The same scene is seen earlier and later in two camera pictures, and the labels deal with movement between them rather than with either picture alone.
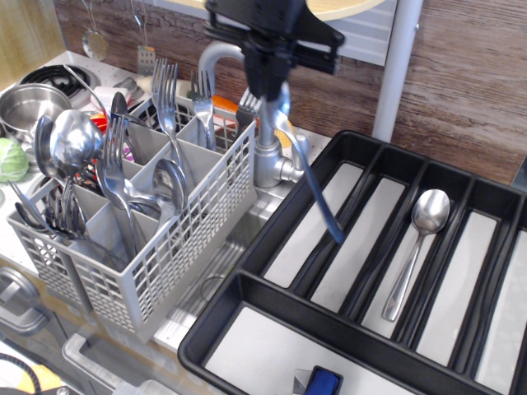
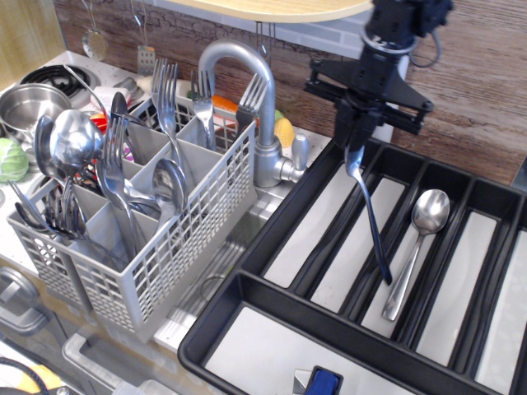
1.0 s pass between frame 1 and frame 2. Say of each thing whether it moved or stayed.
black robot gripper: moved
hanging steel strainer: stayed
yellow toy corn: stayed
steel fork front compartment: stayed
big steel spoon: moved
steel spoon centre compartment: stayed
